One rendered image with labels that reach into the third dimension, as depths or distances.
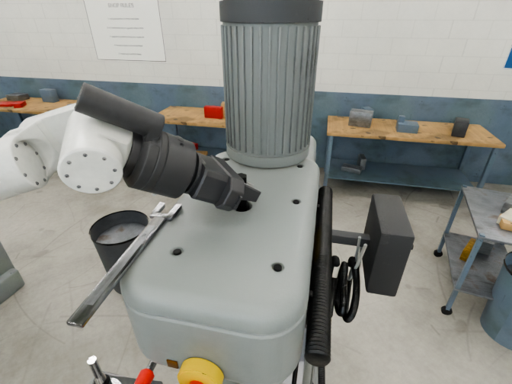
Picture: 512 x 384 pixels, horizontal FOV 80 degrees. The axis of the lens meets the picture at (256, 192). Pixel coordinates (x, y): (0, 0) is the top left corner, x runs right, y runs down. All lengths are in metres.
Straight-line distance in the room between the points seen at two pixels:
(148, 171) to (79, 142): 0.08
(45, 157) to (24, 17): 6.18
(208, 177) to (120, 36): 5.22
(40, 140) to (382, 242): 0.71
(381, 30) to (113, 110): 4.41
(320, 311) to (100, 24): 5.53
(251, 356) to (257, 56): 0.49
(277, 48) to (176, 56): 4.61
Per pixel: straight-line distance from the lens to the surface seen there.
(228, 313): 0.38
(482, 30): 4.97
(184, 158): 0.43
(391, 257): 0.85
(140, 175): 0.41
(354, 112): 4.29
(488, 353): 3.09
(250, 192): 0.51
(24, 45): 6.79
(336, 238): 0.92
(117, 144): 0.40
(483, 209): 3.03
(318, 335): 0.47
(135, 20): 5.43
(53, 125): 0.47
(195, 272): 0.42
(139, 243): 0.48
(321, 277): 0.54
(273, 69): 0.61
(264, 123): 0.63
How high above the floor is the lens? 2.18
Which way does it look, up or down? 30 degrees down
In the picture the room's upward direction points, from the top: straight up
